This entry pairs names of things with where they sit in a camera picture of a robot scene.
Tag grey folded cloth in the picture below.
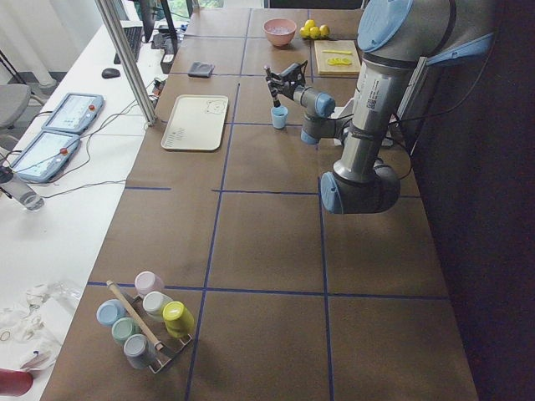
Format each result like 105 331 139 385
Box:
187 61 215 79

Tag light blue plastic cup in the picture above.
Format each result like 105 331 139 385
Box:
271 105 288 129

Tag wooden rack handle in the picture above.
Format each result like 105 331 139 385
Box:
106 281 163 351

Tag black computer mouse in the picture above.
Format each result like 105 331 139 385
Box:
101 68 120 79

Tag aluminium frame post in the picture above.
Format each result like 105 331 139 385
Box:
95 0 157 126

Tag black camera clamp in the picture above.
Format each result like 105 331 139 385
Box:
277 60 308 86

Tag grey rack cup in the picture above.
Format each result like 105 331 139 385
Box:
123 333 156 369

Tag clear ice cubes pile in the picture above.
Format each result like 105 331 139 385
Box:
267 26 293 36

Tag white cup rack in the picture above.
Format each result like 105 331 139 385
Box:
133 297 192 373

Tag lemon front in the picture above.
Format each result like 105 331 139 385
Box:
309 27 321 40

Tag teach pendant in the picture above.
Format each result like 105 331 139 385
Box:
11 129 80 184
42 93 104 135

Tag pink plastic cup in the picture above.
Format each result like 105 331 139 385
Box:
134 271 165 298

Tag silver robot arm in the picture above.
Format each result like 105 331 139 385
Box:
266 0 497 214

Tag lower teach pendant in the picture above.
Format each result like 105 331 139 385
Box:
11 129 80 184

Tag green rack cup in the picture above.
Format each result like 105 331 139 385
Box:
111 317 141 346

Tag white bear tray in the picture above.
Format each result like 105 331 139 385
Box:
160 94 229 151

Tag lemon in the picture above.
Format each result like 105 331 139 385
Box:
303 19 316 29
299 27 310 38
319 24 330 37
309 27 321 40

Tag lemon slices row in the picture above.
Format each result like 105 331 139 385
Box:
326 58 353 66

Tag lemon right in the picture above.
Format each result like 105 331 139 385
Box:
319 24 330 37

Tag pink bowl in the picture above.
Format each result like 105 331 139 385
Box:
263 18 297 47

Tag lemon middle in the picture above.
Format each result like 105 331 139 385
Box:
299 27 310 38

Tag lemon far left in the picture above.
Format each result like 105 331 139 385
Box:
303 19 316 29

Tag light blue rack cup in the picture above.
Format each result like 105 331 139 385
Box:
95 299 126 327

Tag pale mint plastic cup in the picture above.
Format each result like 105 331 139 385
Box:
142 291 173 322

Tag grey water bottle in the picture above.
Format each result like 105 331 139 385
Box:
0 166 44 211

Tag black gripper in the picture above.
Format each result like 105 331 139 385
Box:
267 72 302 100

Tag yellow plastic knife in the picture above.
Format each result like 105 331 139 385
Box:
322 49 353 55

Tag yellow-green plastic cup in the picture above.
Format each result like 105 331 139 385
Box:
162 301 195 338

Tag upper teach pendant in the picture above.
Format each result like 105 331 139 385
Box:
42 93 104 135

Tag wooden cutting board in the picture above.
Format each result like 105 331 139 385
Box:
314 40 360 76

